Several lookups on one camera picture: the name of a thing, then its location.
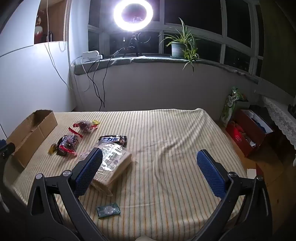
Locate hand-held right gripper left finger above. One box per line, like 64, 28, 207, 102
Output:
26, 148, 110, 241

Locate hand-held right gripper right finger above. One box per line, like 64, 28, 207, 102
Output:
196, 149, 273, 241

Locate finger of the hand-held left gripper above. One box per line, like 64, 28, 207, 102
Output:
0, 142, 16, 160

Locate clear bag of crackers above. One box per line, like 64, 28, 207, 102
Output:
77, 142, 133, 196

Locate dark snack packet red ends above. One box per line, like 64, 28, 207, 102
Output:
57, 128, 84, 157

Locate brown chocolate bar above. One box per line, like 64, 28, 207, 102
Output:
99, 135, 127, 147

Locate small green packet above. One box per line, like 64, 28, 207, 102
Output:
96, 202, 122, 219

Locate clear packet of dried fruit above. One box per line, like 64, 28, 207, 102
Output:
73, 120, 99, 133

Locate red cardboard box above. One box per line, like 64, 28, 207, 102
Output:
225, 108, 274, 158

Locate striped blanket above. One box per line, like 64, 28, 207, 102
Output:
10, 108, 248, 241

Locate green snack bag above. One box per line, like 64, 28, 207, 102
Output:
221, 86, 249, 123

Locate white lace cloth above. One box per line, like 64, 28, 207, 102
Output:
261, 95, 296, 149

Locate white power strip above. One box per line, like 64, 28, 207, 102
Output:
82, 51, 103, 62

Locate red figurine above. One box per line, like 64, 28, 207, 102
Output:
35, 10, 44, 43

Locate potted spider plant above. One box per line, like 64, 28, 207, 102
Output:
158, 18, 201, 73

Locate black tripod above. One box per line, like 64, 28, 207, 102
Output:
122, 16, 142, 57

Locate black cable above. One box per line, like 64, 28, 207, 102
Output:
87, 59, 103, 112
101, 56, 117, 108

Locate white wall cable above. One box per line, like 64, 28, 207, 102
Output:
45, 0, 71, 91

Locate wooden wall shelf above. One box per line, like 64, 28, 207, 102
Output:
35, 0, 68, 44

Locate white window frame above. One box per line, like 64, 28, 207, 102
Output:
88, 0, 264, 77

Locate ring light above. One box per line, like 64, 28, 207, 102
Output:
113, 0, 154, 32

